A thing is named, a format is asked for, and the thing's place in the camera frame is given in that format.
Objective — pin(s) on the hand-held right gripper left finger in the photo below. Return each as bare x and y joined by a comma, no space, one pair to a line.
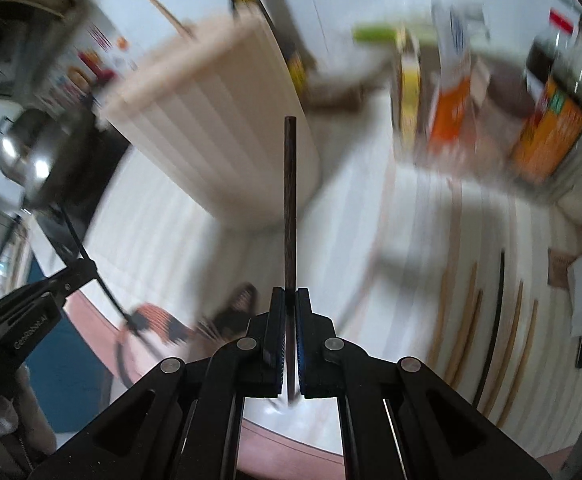
276,340

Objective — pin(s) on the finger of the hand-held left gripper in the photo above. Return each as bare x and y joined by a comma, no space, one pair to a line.
68,277

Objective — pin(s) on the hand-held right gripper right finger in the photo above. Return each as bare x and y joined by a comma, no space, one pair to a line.
303,355

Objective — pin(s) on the dark brown chopstick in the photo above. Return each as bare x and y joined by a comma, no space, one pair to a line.
290,200

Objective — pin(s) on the cream ribbed utensil holder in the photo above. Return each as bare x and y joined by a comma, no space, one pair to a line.
211,125

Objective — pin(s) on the person's left forearm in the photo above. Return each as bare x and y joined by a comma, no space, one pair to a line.
16,410

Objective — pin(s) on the cat sticker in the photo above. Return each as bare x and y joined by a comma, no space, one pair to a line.
161,322

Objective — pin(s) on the black induction cooker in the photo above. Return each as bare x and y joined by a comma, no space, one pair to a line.
96,170

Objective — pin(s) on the steel wok with lid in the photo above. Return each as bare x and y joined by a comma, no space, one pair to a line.
31,150

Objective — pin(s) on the brown card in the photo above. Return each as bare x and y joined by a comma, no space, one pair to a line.
561,267

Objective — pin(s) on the yellow box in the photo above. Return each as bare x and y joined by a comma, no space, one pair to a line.
410,90

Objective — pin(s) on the white and orange packet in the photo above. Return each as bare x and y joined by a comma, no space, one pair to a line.
448,110

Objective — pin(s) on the brown glass bottle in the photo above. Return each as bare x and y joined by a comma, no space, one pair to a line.
283,25

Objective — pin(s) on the green leek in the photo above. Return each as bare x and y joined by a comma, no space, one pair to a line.
376,33

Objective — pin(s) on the brown round lid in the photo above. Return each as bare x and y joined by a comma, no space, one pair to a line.
506,95

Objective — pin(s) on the orange label bottle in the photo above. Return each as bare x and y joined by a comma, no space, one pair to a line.
551,120

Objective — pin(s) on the red cap bottle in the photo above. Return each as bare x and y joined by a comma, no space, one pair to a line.
561,20

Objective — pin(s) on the colourful wall sticker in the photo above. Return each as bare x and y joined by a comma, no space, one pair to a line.
91,60

